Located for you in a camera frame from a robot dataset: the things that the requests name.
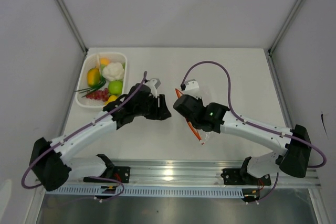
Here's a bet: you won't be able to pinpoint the red grape bunch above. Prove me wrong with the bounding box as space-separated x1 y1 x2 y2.
85 88 110 102

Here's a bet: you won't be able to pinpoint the white slotted cable duct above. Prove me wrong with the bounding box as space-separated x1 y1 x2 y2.
49 185 244 199

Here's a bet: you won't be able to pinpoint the green apple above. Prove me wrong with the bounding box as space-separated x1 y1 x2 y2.
108 80 123 96

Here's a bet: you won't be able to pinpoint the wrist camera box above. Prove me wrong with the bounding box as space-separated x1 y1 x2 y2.
146 78 161 89
181 79 200 98

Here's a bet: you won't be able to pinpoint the white perforated plastic basket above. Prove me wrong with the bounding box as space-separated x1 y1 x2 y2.
75 51 128 109

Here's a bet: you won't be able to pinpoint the white cauliflower with green leaves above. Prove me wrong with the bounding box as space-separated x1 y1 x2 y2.
102 62 125 82

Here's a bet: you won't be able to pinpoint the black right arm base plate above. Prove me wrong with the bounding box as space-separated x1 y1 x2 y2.
221 168 271 186

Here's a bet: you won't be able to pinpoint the green scallion stalks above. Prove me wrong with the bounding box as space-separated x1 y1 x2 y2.
73 54 107 98

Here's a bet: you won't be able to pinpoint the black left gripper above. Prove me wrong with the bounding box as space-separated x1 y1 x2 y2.
134 93 171 120

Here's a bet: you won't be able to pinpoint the right aluminium corner post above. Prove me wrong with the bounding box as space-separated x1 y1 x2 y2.
267 0 322 55

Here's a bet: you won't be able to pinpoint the orange round fruit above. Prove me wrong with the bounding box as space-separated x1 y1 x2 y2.
99 58 110 66

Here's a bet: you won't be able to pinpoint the yellow bell pepper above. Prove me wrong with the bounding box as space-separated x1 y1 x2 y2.
105 95 118 105

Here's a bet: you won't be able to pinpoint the aluminium rail frame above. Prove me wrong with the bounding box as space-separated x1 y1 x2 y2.
35 159 322 189

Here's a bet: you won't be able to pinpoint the aluminium corner post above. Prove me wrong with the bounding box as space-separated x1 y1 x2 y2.
267 0 322 55
54 0 88 54

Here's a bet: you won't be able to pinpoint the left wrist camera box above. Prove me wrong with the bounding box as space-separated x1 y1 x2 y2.
146 78 161 89

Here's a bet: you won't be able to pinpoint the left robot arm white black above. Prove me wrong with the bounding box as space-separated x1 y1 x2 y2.
29 79 171 191

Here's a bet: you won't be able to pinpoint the left aluminium corner post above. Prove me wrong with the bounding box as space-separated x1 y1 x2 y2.
54 0 88 54

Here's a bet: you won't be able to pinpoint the yellow-green mango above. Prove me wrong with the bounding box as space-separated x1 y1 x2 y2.
87 68 100 87

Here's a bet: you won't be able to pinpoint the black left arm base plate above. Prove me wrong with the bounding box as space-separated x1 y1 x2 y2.
83 166 131 184

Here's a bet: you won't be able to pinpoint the clear zip bag orange zipper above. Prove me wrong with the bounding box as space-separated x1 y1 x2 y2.
175 88 212 146

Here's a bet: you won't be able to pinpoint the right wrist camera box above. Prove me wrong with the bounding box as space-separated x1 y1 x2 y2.
181 79 200 98

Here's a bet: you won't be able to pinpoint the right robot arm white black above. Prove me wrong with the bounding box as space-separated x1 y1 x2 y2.
173 94 311 184

